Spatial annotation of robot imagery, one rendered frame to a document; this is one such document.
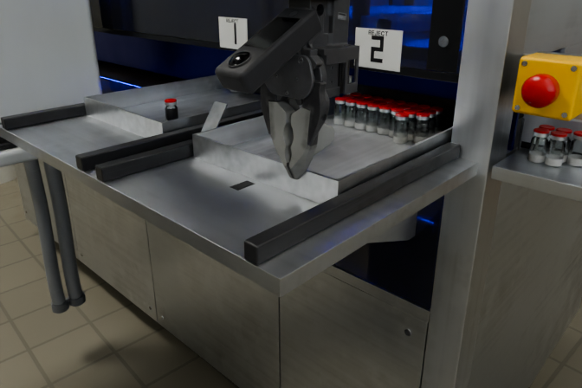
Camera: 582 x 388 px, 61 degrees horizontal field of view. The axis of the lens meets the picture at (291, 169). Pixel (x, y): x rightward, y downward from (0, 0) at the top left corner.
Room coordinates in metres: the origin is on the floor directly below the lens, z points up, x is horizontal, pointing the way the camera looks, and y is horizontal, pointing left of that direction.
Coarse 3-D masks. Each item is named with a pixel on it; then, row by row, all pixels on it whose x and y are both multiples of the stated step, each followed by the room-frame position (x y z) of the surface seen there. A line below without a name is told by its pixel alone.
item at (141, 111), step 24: (96, 96) 0.93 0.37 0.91; (120, 96) 0.96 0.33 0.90; (144, 96) 1.00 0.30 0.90; (168, 96) 1.04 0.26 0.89; (192, 96) 1.06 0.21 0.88; (216, 96) 1.06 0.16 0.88; (240, 96) 1.06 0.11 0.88; (120, 120) 0.82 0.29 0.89; (144, 120) 0.77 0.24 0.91; (168, 120) 0.75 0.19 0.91; (192, 120) 0.78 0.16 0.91
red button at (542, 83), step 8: (528, 80) 0.59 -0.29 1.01; (536, 80) 0.59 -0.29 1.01; (544, 80) 0.58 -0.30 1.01; (552, 80) 0.58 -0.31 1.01; (528, 88) 0.59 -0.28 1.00; (536, 88) 0.58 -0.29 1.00; (544, 88) 0.58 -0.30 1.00; (552, 88) 0.57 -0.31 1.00; (528, 96) 0.59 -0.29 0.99; (536, 96) 0.58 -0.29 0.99; (544, 96) 0.58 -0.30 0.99; (552, 96) 0.57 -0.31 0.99; (528, 104) 0.59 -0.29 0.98; (536, 104) 0.58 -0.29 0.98; (544, 104) 0.58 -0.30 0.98
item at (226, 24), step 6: (222, 18) 1.03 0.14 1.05; (228, 18) 1.02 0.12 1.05; (234, 18) 1.01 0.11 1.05; (240, 18) 1.00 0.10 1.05; (222, 24) 1.03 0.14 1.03; (228, 24) 1.02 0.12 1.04; (240, 24) 1.00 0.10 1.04; (246, 24) 0.98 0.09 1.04; (222, 30) 1.03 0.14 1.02; (228, 30) 1.02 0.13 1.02; (240, 30) 1.00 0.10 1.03; (246, 30) 0.98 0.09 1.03; (222, 36) 1.03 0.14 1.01; (228, 36) 1.02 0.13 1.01; (234, 36) 1.01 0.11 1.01; (240, 36) 1.00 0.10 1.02; (246, 36) 0.98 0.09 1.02; (222, 42) 1.04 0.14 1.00; (228, 42) 1.02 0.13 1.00; (234, 42) 1.01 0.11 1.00; (240, 42) 1.00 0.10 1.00; (234, 48) 1.01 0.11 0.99
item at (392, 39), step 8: (360, 32) 0.80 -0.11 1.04; (368, 32) 0.79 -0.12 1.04; (376, 32) 0.78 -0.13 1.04; (384, 32) 0.77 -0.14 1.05; (392, 32) 0.76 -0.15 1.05; (400, 32) 0.75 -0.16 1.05; (360, 40) 0.80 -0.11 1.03; (368, 40) 0.79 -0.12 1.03; (376, 40) 0.78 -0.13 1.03; (384, 40) 0.77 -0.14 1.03; (392, 40) 0.76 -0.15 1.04; (400, 40) 0.75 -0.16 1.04; (360, 48) 0.80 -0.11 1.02; (368, 48) 0.79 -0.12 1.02; (384, 48) 0.77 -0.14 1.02; (392, 48) 0.76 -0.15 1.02; (400, 48) 0.75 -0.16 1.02; (360, 56) 0.80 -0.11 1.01; (368, 56) 0.79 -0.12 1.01; (376, 56) 0.78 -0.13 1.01; (384, 56) 0.77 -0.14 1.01; (392, 56) 0.76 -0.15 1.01; (400, 56) 0.75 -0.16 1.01; (360, 64) 0.80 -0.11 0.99; (368, 64) 0.79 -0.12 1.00; (376, 64) 0.78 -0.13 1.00; (384, 64) 0.77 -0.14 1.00; (392, 64) 0.76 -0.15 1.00
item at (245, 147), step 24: (336, 96) 0.92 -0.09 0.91; (264, 120) 0.78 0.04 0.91; (216, 144) 0.64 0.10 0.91; (240, 144) 0.73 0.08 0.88; (264, 144) 0.73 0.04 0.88; (336, 144) 0.73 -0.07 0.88; (360, 144) 0.73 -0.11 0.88; (384, 144) 0.73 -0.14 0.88; (408, 144) 0.73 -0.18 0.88; (432, 144) 0.66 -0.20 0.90; (240, 168) 0.61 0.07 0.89; (264, 168) 0.58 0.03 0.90; (312, 168) 0.63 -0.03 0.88; (336, 168) 0.63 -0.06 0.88; (360, 168) 0.63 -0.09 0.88; (384, 168) 0.57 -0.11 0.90; (312, 192) 0.52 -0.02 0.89; (336, 192) 0.50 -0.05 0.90
